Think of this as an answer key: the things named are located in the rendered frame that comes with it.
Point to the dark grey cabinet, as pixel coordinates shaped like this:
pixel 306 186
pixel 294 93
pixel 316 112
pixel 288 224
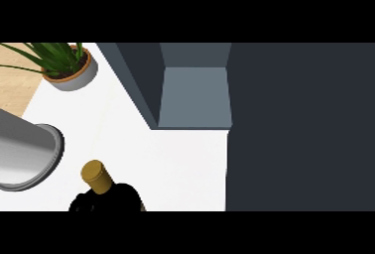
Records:
pixel 192 96

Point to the dark grey cabinet door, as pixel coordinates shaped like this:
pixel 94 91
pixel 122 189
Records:
pixel 303 132

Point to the black wine bottle gold cap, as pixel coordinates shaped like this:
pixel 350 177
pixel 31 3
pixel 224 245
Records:
pixel 99 185

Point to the green potted plant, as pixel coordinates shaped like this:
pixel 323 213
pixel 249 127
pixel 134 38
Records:
pixel 68 71

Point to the grey metal pot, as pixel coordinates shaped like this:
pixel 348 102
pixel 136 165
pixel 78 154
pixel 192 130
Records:
pixel 24 152

